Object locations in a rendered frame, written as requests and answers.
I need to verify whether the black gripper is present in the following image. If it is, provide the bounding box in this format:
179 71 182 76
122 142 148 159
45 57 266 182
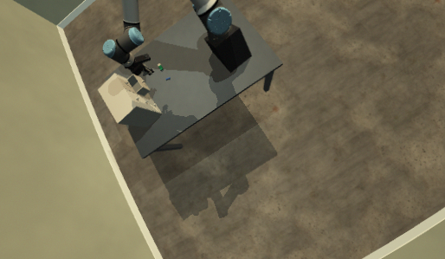
124 58 152 76

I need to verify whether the grey chest of drawers with tan drawers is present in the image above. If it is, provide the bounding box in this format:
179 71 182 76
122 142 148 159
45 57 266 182
98 73 162 127

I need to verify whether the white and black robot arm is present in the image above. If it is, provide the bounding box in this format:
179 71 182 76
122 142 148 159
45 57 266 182
103 0 232 67

